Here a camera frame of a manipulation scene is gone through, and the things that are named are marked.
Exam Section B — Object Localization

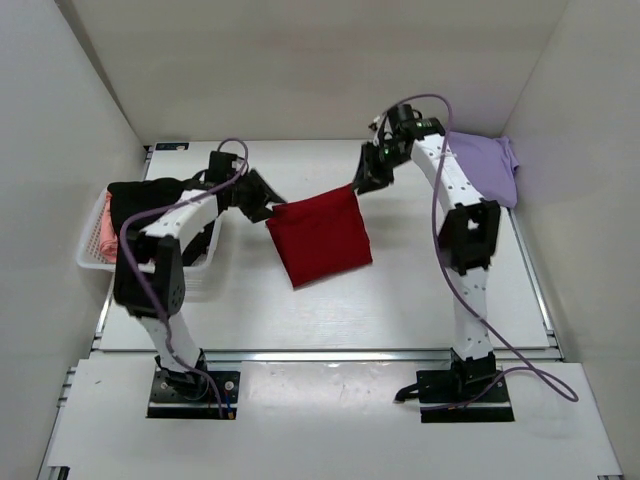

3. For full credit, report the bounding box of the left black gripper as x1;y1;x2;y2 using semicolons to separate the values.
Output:
229;167;286;223

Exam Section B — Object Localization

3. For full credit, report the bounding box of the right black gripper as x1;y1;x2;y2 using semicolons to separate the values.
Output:
350;142;410;196

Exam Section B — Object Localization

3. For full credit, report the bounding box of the red t shirt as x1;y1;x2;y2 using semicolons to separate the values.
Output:
266;185;373;289

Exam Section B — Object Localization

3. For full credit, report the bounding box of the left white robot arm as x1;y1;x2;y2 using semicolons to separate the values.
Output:
107;150;285;400

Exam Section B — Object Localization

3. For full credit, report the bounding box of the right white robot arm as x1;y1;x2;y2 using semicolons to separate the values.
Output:
352;101;501;408

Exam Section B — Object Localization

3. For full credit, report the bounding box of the small label sticker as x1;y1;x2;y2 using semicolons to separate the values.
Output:
154;142;189;151

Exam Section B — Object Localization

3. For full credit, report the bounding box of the folded lavender t shirt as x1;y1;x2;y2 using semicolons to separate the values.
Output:
449;132;520;208

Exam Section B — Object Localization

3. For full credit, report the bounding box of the black t shirt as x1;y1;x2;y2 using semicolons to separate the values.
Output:
107;177;208;236

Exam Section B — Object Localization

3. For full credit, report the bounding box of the pink t shirt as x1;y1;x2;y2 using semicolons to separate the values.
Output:
99;195;118;263

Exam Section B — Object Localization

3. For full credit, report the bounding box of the white plastic laundry basket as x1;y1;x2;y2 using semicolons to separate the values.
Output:
76;188;222;278

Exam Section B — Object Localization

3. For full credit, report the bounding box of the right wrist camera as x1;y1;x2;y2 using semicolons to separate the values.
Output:
368;115;386;132

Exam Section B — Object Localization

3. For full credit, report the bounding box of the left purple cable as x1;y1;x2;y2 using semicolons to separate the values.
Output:
118;137;251;420

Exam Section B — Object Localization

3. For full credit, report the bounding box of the purple cable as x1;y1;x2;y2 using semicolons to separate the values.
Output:
382;92;580;414
118;137;251;420

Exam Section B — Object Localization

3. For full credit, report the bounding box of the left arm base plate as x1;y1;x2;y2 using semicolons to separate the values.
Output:
146;368;241;421

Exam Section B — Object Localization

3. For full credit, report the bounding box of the aluminium rail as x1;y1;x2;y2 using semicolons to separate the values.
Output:
91;348;562;363

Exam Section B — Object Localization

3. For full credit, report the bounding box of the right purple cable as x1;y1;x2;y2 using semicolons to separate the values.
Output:
382;92;580;414

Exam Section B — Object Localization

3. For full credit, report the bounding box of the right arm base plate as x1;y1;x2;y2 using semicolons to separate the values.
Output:
416;370;515;424

